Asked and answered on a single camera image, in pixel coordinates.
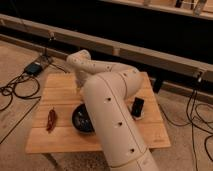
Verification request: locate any black power adapter box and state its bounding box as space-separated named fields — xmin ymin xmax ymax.
xmin=24 ymin=62 xmax=42 ymax=76

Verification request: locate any black phone on stand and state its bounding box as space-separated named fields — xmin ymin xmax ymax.
xmin=131 ymin=97 xmax=144 ymax=119

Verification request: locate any long wooden beam rail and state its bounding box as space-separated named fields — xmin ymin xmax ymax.
xmin=0 ymin=14 xmax=213 ymax=82

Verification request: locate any black tripod stand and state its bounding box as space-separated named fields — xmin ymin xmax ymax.
xmin=42 ymin=31 xmax=69 ymax=73

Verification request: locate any black bowl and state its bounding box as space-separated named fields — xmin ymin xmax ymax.
xmin=72 ymin=104 xmax=94 ymax=133

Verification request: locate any wooden table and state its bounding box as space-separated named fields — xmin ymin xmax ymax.
xmin=25 ymin=72 xmax=171 ymax=154

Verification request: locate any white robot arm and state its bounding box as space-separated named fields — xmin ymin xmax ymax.
xmin=67 ymin=50 xmax=159 ymax=171

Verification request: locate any black floor cables right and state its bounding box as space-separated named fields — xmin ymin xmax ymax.
xmin=159 ymin=78 xmax=213 ymax=168

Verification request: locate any red chili pepper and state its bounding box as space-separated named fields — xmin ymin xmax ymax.
xmin=46 ymin=109 xmax=56 ymax=132

